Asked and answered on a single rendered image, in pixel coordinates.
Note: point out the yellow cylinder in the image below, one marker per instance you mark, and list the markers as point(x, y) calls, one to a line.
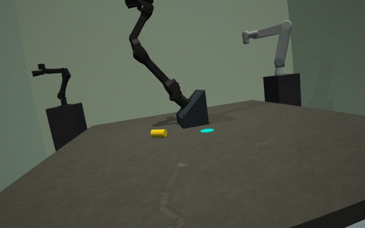
point(159, 133)

